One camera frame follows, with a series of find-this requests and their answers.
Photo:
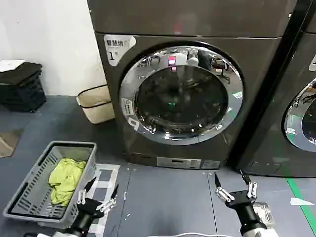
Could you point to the grey dryer with white label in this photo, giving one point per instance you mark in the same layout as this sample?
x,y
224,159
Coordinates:
x,y
256,74

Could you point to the brown cardboard piece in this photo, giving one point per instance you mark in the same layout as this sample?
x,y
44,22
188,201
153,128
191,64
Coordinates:
x,y
7,144

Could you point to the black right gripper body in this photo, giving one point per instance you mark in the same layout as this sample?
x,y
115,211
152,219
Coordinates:
x,y
240,199

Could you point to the grey plastic laundry basket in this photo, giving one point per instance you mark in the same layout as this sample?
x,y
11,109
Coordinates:
x,y
32,187

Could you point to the black folded cloth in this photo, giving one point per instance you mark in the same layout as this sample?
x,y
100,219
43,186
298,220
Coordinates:
x,y
23,74

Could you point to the beige fabric laundry hamper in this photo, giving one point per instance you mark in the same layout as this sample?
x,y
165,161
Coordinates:
x,y
96,108

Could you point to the round chrome glass dryer door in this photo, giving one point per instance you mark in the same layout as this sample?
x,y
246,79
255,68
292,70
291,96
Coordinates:
x,y
306,123
181,98

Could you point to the white paper sheet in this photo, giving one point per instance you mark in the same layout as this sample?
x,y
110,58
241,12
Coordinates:
x,y
10,64

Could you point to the metal floor socket plate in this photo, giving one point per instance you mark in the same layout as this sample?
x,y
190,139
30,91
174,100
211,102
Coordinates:
x,y
263,212

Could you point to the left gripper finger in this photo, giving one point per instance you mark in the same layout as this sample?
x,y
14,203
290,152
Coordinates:
x,y
82,195
108,203

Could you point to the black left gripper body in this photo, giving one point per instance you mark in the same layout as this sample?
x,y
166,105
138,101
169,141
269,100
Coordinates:
x,y
87,208

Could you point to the yellow-green garment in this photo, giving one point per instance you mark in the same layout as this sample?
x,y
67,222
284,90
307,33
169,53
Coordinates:
x,y
66,177

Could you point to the black plastic crate stack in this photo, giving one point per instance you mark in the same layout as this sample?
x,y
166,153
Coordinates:
x,y
24,97

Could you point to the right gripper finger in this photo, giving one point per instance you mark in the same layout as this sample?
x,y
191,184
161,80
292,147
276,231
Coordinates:
x,y
225,195
252,189

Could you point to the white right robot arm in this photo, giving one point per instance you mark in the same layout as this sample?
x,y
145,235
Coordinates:
x,y
265,232

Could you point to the white paper scrap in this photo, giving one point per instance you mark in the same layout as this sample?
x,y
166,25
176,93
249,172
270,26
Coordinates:
x,y
300,201

